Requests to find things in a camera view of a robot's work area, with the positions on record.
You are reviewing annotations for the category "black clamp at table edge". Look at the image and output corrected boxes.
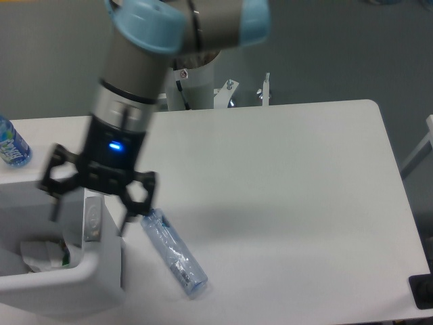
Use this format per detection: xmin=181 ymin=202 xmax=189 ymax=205
xmin=409 ymin=274 xmax=432 ymax=310

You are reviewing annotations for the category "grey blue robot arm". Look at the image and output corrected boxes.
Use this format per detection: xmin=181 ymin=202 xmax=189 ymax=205
xmin=39 ymin=1 xmax=271 ymax=223

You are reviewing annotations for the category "blue labelled water bottle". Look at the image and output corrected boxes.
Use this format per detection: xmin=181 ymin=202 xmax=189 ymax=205
xmin=1 ymin=116 xmax=32 ymax=168

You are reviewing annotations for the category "crumpled trash inside bin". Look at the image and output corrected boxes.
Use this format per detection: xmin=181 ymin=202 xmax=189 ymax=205
xmin=20 ymin=240 xmax=83 ymax=273

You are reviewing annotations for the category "white plastic trash can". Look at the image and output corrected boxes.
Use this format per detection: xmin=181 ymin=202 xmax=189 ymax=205
xmin=1 ymin=179 xmax=125 ymax=317

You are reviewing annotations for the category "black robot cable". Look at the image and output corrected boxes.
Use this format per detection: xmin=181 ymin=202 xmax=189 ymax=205
xmin=175 ymin=79 xmax=191 ymax=110

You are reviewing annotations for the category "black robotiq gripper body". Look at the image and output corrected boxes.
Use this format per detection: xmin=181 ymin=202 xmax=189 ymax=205
xmin=76 ymin=115 xmax=146 ymax=196

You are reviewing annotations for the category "clear plastic bottle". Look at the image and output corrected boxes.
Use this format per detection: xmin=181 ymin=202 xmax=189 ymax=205
xmin=141 ymin=209 xmax=208 ymax=298

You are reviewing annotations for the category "white metal clamp bracket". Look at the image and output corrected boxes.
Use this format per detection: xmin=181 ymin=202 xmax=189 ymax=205
xmin=155 ymin=72 xmax=273 ymax=110

